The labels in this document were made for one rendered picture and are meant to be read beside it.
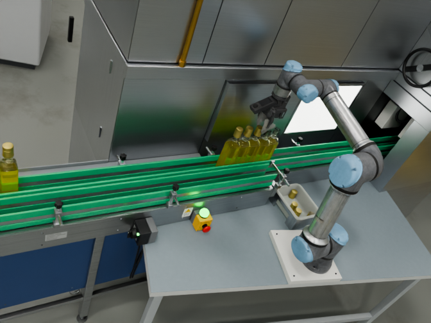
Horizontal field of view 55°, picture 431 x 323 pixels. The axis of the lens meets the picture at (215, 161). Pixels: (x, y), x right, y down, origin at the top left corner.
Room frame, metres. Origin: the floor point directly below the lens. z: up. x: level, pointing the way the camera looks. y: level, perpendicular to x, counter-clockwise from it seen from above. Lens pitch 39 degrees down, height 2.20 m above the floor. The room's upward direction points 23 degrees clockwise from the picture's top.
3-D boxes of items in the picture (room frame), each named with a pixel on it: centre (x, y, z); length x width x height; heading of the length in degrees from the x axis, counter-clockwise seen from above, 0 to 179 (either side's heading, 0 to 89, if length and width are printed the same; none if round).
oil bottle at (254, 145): (1.63, -0.13, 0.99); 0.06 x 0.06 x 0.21; 41
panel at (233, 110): (1.92, -0.25, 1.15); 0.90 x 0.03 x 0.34; 132
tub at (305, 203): (1.63, -0.47, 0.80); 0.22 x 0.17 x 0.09; 42
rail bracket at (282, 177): (1.63, -0.32, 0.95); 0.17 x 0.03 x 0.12; 42
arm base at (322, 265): (1.35, -0.61, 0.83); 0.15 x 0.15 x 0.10
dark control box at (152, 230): (1.10, 0.16, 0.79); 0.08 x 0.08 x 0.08; 42
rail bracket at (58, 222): (0.89, 0.44, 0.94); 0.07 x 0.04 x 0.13; 42
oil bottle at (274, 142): (1.71, -0.22, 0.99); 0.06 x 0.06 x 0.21; 42
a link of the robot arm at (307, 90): (1.58, -0.23, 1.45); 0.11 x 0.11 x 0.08; 44
